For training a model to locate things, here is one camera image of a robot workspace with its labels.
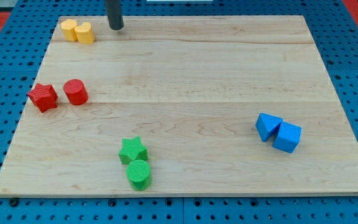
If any blue triangle block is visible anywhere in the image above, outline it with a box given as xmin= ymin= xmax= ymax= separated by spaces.
xmin=255 ymin=113 xmax=283 ymax=142

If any red cylinder block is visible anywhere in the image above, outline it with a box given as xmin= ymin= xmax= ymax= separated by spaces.
xmin=63 ymin=79 xmax=88 ymax=106

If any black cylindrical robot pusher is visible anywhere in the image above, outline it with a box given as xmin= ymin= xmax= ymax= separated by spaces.
xmin=104 ymin=0 xmax=124 ymax=30

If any yellow hexagon block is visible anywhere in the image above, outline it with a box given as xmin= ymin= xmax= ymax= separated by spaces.
xmin=60 ymin=19 xmax=78 ymax=42

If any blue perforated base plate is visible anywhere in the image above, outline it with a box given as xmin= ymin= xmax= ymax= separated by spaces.
xmin=0 ymin=0 xmax=358 ymax=223

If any light wooden board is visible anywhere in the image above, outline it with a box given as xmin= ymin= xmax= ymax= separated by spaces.
xmin=0 ymin=16 xmax=358 ymax=198

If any red star block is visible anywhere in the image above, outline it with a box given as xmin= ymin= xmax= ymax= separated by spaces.
xmin=27 ymin=83 xmax=58 ymax=113

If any green star block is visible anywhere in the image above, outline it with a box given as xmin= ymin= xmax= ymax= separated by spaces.
xmin=118 ymin=136 xmax=149 ymax=165

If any blue cube block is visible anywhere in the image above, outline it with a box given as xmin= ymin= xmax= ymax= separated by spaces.
xmin=272 ymin=122 xmax=302 ymax=154

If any yellow heart block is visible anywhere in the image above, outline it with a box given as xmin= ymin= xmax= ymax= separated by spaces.
xmin=74 ymin=22 xmax=95 ymax=44

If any green cylinder block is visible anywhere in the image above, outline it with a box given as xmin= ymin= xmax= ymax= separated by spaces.
xmin=126 ymin=160 xmax=151 ymax=191

